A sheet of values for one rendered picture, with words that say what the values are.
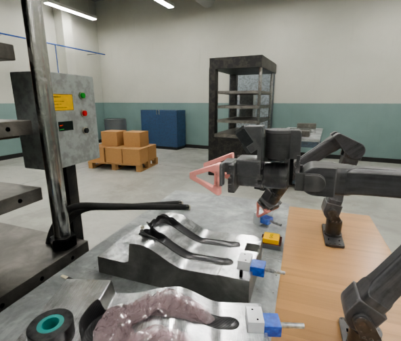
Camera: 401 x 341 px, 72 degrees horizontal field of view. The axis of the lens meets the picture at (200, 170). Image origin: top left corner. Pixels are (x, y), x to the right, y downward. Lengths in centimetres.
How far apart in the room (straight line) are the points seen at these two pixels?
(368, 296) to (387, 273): 6
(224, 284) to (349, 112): 668
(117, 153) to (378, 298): 534
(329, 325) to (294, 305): 10
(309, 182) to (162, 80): 815
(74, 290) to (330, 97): 692
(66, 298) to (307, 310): 62
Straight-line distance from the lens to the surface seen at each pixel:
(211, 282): 84
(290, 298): 92
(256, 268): 83
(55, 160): 114
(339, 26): 745
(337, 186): 59
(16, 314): 97
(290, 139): 58
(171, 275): 88
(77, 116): 140
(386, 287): 70
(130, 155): 557
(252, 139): 58
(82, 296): 77
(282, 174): 58
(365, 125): 733
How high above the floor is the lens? 136
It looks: 14 degrees down
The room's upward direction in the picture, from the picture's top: straight up
